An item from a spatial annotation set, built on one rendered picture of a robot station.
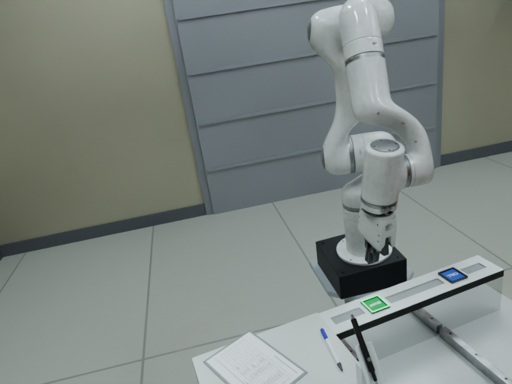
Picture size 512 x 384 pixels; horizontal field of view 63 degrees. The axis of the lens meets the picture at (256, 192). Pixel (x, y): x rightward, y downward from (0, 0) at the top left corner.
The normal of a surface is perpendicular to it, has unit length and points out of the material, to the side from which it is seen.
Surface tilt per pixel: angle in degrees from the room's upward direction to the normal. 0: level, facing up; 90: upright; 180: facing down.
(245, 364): 0
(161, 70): 90
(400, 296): 0
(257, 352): 0
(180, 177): 90
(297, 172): 90
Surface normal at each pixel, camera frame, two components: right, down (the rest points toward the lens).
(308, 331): -0.14, -0.92
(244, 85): 0.19, 0.34
